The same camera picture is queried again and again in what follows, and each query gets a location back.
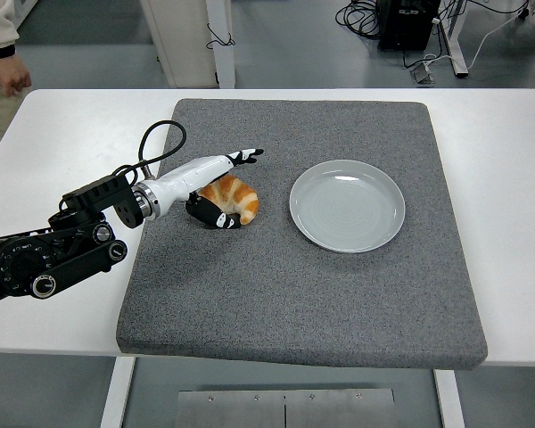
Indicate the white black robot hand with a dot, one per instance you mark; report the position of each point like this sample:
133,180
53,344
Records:
187,176

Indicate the person's hand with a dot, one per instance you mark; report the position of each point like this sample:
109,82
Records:
11,76

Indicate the golden croissant bread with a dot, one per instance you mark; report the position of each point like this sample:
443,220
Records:
243,198

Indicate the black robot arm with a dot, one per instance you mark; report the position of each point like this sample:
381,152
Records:
71,263

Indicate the grey round plate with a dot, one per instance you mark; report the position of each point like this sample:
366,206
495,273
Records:
348,214

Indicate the black wristwatch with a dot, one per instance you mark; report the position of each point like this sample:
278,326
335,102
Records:
2,51

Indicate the grey felt mat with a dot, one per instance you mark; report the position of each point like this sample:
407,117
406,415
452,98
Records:
249,290

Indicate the white cabinet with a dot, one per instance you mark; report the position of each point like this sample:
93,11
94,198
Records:
183,44

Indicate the white table leg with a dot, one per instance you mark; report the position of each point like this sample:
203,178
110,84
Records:
450,401
116,392

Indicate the grey foot pedal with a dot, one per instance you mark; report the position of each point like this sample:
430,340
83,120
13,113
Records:
423,75

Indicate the black computer tower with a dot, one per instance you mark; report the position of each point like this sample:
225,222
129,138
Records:
410,27

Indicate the white desk leg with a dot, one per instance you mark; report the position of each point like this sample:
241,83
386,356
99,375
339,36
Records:
455,44

